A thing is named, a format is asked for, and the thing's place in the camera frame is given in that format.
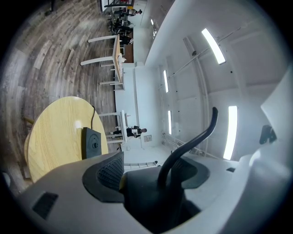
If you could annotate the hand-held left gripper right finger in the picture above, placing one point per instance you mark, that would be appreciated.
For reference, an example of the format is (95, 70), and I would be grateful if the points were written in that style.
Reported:
(229, 194)

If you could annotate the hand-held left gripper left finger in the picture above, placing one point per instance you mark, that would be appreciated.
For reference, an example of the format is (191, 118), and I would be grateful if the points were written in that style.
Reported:
(68, 194)

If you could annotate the black square kettle base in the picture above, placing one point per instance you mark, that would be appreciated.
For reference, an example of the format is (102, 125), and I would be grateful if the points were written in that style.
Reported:
(91, 142)

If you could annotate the black kettle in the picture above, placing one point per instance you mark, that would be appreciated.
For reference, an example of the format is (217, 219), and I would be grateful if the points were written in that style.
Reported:
(148, 201)

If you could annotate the round wooden table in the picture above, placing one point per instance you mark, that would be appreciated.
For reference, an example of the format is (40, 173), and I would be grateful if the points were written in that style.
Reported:
(57, 137)

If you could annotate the long ceiling light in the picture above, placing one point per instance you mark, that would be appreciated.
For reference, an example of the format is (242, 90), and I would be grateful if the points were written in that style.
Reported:
(169, 122)
(230, 132)
(152, 22)
(213, 45)
(166, 81)

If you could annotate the white items on table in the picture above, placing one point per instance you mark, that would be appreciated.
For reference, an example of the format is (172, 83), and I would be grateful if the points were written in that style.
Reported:
(120, 59)

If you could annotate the wooden table with white legs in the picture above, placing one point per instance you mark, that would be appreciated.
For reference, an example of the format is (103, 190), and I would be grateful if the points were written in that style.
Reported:
(117, 54)

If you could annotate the framed wall sign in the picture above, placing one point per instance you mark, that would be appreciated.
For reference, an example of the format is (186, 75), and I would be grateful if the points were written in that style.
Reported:
(147, 138)

